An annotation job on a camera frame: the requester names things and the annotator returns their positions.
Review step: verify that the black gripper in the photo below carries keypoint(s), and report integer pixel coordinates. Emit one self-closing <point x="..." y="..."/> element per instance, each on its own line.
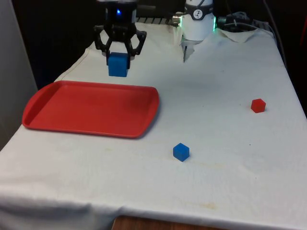
<point x="124" y="14"/>

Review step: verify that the large blue block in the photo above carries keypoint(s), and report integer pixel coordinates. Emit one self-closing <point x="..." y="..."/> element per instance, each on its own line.
<point x="118" y="65"/>

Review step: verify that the red tray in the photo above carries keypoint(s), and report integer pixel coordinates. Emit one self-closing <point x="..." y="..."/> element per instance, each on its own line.
<point x="91" y="109"/>

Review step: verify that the small blue cube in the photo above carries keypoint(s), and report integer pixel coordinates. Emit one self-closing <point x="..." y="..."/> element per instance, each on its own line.
<point x="181" y="152"/>

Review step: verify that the small red cube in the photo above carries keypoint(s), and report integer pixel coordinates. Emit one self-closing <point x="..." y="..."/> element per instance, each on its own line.
<point x="258" y="106"/>

